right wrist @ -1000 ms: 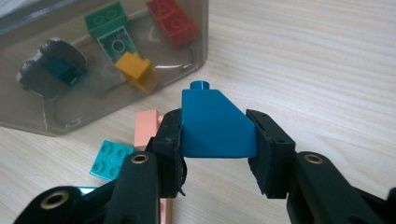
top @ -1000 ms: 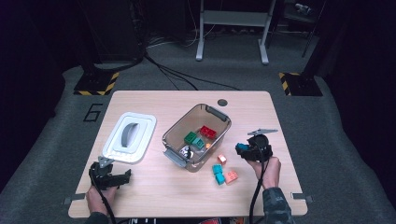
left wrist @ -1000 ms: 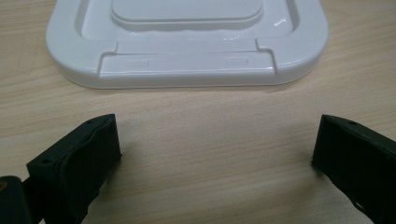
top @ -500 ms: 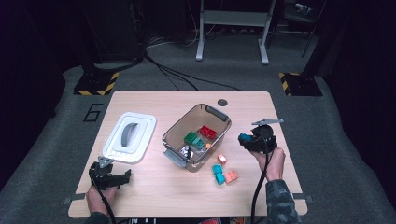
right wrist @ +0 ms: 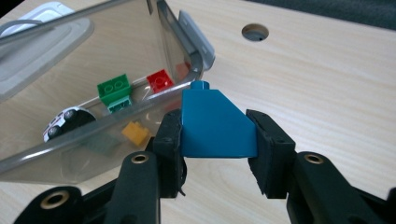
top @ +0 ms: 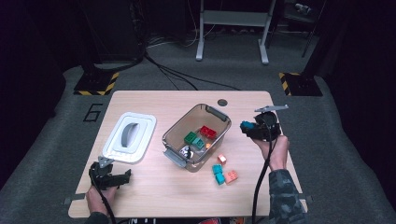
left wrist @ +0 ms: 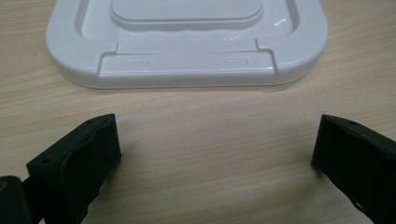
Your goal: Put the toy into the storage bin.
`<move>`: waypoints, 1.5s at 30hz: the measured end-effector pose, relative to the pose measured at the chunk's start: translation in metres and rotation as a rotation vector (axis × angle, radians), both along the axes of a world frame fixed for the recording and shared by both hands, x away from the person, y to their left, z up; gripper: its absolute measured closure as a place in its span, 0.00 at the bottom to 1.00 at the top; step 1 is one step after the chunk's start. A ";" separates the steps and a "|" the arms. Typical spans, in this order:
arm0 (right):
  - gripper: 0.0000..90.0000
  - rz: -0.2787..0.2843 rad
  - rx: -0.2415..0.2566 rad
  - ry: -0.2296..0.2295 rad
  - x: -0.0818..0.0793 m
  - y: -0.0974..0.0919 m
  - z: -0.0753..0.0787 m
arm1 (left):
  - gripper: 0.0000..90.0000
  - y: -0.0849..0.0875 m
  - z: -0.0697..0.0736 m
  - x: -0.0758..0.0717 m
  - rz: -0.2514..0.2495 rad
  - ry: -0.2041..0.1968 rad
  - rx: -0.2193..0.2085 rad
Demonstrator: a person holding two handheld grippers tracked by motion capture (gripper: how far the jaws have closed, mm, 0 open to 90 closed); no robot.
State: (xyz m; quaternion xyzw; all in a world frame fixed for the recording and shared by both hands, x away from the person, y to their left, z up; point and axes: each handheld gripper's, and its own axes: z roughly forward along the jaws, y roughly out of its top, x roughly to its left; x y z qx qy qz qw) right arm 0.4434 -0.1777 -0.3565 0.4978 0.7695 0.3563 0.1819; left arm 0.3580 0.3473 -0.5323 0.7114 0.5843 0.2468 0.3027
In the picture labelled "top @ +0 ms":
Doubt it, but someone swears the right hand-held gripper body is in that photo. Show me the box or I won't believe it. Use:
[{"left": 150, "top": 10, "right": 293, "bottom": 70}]
[{"left": 247, "top": 104, "right": 290, "bottom": 143}]

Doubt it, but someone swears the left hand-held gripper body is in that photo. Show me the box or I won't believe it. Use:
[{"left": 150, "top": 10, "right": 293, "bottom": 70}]
[{"left": 89, "top": 156, "right": 120, "bottom": 191}]

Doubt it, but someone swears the white lid with grey handle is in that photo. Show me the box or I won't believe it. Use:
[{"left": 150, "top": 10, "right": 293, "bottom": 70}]
[{"left": 102, "top": 111, "right": 158, "bottom": 164}]

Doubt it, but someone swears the large pink toy block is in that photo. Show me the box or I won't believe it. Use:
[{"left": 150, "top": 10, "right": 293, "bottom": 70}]
[{"left": 224, "top": 170, "right": 239, "bottom": 185}]

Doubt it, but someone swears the sea green toy block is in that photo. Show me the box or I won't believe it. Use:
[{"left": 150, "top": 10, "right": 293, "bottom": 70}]
[{"left": 191, "top": 137, "right": 205, "bottom": 150}]

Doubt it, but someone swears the dark green toy block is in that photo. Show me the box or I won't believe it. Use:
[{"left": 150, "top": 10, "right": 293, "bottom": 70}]
[{"left": 183, "top": 131, "right": 198, "bottom": 145}]

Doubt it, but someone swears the translucent brown storage box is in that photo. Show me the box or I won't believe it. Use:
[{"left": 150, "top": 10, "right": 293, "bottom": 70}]
[{"left": 161, "top": 103, "right": 233, "bottom": 173}]

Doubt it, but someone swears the white toy car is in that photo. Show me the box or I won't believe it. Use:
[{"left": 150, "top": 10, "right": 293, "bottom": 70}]
[{"left": 179, "top": 145, "right": 194, "bottom": 160}]

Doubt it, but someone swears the person's left hand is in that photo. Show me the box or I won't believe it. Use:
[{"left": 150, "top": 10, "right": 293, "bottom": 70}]
[{"left": 85, "top": 185, "right": 119, "bottom": 216}]

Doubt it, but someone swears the person's right hand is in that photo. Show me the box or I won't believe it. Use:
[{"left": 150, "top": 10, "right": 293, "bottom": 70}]
[{"left": 251, "top": 133, "right": 290, "bottom": 172}]

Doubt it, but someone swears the black metal stand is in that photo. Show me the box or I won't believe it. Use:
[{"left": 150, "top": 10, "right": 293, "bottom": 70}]
[{"left": 301, "top": 0, "right": 328, "bottom": 77}]

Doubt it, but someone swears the small grey device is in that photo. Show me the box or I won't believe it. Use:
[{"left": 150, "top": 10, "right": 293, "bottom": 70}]
[{"left": 293, "top": 2, "right": 312, "bottom": 15}]

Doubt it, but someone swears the black equipment cabinet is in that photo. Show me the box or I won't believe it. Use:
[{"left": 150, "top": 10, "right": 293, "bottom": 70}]
[{"left": 78, "top": 0, "right": 148, "bottom": 71}]

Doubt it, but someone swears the left hand-held gripper cable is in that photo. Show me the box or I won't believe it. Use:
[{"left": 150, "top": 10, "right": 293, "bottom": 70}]
[{"left": 90, "top": 169, "right": 117, "bottom": 224}]

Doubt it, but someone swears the hand-held gripper cable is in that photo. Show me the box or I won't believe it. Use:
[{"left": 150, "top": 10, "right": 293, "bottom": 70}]
[
  {"left": 251, "top": 115, "right": 279, "bottom": 224},
  {"left": 90, "top": 169, "right": 117, "bottom": 224}
]

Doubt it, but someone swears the right hand-held gripper cable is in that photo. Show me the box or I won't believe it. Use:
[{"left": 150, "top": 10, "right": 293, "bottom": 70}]
[{"left": 251, "top": 115, "right": 279, "bottom": 224}]

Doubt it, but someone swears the hazard-striped black base plate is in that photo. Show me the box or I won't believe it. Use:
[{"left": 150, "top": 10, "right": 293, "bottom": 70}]
[
  {"left": 73, "top": 71, "right": 120, "bottom": 96},
  {"left": 278, "top": 72, "right": 324, "bottom": 97}
]

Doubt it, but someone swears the black floor cable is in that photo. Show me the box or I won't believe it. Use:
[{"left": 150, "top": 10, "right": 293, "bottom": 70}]
[
  {"left": 143, "top": 52, "right": 241, "bottom": 91},
  {"left": 148, "top": 60, "right": 199, "bottom": 91}
]

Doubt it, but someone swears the grey metal desk frame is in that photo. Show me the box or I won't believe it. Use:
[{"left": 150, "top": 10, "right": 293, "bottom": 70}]
[{"left": 195, "top": 0, "right": 277, "bottom": 65}]

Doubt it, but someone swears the white floor cable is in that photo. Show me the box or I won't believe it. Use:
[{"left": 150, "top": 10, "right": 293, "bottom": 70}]
[{"left": 146, "top": 29, "right": 219, "bottom": 49}]

